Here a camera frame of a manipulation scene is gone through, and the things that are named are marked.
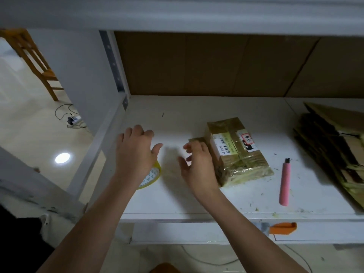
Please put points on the person's left hand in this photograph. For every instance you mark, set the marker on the person's left hand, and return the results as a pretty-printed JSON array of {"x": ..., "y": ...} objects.
[{"x": 135, "y": 159}]

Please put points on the person's right hand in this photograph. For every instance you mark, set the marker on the person's right hand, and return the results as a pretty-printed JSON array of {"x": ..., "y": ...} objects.
[{"x": 200, "y": 170}]

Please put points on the yellow tape roll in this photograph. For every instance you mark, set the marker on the yellow tape roll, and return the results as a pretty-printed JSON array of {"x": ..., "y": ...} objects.
[{"x": 152, "y": 176}]

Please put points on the barcode label cardboard box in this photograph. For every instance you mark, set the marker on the barcode label cardboard box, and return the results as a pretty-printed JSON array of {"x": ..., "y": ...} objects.
[{"x": 239, "y": 150}]

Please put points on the white metal shelf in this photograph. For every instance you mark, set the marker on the white metal shelf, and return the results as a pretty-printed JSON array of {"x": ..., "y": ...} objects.
[{"x": 170, "y": 122}]

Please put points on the pink utility knife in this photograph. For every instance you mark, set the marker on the pink utility knife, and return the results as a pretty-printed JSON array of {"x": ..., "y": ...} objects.
[{"x": 285, "y": 182}]

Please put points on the stack of cardboard boxes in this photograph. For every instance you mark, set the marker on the stack of cardboard boxes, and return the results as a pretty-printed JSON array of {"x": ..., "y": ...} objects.
[{"x": 335, "y": 150}]

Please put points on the person's left forearm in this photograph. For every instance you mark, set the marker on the person's left forearm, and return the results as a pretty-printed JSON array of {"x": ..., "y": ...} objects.
[{"x": 88, "y": 233}]

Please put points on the person's right forearm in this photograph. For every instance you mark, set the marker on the person's right forearm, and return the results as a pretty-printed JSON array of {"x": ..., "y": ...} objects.
[{"x": 250, "y": 236}]

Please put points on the person's left leg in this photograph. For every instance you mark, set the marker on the person's left leg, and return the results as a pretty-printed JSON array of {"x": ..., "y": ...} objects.
[{"x": 165, "y": 268}]

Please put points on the white power strip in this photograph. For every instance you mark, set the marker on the white power strip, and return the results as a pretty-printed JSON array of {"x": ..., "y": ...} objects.
[{"x": 75, "y": 120}]

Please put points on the orange plastic object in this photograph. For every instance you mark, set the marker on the orange plastic object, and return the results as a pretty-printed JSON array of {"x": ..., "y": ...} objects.
[{"x": 283, "y": 228}]

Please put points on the wooden chair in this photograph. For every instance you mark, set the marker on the wooden chair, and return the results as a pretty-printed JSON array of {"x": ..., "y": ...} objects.
[{"x": 37, "y": 62}]

